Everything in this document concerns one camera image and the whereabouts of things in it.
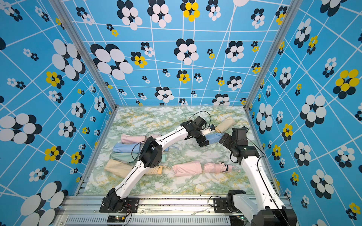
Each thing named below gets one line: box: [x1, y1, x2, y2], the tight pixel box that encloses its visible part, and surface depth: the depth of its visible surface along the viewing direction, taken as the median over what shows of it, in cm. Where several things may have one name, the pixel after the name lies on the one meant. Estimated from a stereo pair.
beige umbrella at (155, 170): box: [145, 165, 164, 176], surface depth 84 cm
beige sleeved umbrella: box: [214, 116, 237, 134], surface depth 106 cm
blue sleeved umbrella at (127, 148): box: [113, 143, 141, 154], surface depth 93 cm
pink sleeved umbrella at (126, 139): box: [120, 133, 147, 144], surface depth 98 cm
